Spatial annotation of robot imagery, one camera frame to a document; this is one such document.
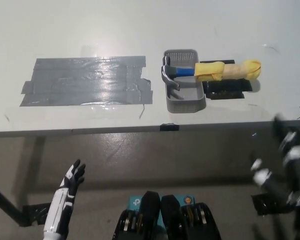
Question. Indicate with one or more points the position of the blue hammer with yellow wrap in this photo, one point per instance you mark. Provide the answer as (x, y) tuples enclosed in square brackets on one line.
[(185, 72)]

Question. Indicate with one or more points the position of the black floor tape patch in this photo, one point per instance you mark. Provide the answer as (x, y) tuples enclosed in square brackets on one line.
[(267, 206), (36, 212)]

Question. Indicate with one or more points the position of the black tape on desk edge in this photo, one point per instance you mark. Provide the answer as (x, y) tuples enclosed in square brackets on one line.
[(169, 127)]

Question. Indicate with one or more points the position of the black table leg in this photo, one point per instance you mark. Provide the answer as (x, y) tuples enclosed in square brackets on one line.
[(7, 203)]

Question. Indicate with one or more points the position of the black and white right hand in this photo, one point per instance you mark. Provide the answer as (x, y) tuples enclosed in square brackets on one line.
[(292, 155)]

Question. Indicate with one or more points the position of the black robot body blocks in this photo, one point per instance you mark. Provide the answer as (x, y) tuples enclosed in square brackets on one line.
[(150, 217)]

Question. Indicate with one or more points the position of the black tape patch on desk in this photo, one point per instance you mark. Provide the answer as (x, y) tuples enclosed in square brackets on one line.
[(225, 90)]

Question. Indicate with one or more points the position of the white and black left hand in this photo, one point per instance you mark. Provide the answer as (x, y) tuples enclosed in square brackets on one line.
[(61, 207)]

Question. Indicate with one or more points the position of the gray duct tape patch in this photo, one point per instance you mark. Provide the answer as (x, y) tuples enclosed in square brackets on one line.
[(85, 80)]

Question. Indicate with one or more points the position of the teal robot body top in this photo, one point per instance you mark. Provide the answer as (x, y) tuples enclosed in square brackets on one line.
[(135, 201)]

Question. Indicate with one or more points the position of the gray plastic perforated container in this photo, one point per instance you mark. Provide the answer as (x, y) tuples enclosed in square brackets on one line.
[(187, 105)]

